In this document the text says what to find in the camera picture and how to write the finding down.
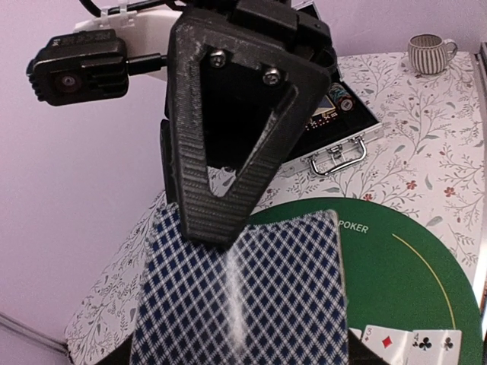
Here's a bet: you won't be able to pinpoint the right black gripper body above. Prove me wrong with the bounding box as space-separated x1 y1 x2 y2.
184 1 337 75

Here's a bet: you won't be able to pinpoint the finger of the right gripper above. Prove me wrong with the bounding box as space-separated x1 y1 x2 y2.
167 8 331 246
160 119 177 204

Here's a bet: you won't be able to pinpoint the blue backed cards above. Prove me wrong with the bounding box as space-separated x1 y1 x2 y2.
130 204 349 364

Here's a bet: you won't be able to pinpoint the face up diamonds card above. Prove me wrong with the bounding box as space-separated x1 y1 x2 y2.
361 325 413 364

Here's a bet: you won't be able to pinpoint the face up clubs card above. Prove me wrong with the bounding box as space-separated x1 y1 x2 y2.
406 329 462 365

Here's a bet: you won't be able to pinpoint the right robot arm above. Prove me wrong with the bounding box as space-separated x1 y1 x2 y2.
76 1 337 247

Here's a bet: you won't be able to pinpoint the front row poker chips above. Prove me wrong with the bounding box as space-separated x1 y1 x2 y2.
328 83 355 112

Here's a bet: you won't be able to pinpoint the boxed card deck in case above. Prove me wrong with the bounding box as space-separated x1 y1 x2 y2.
305 95 338 131

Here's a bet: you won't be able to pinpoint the aluminium poker chip case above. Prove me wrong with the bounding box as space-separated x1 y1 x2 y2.
279 72 384 177

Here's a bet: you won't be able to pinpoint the striped ceramic mug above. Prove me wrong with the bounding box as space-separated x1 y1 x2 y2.
408 34 458 75

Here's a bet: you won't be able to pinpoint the round green poker mat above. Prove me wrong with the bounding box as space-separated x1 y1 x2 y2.
250 198 483 364

